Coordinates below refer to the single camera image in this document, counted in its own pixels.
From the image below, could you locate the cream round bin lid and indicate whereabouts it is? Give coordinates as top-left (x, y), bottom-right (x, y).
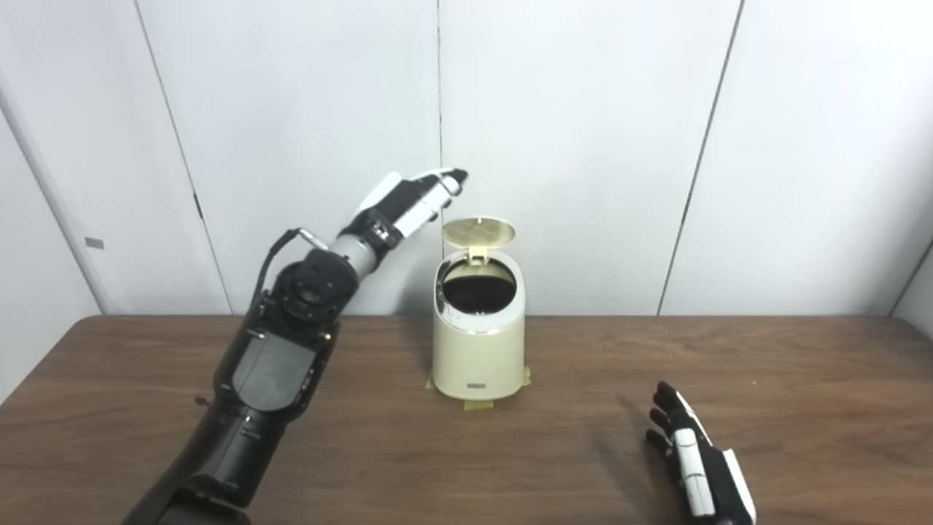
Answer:
top-left (442, 217), bottom-right (517, 263)

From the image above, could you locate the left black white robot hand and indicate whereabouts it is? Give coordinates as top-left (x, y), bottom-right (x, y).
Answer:
top-left (339, 168), bottom-right (469, 252)

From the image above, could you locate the cream-colored bin body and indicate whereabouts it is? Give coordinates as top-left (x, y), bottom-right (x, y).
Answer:
top-left (432, 249), bottom-right (526, 400)

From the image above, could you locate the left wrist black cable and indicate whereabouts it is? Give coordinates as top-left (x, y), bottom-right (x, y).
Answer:
top-left (251, 227), bottom-right (329, 307)

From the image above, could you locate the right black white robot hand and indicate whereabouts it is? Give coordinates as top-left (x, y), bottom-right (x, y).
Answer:
top-left (645, 381), bottom-right (757, 525)

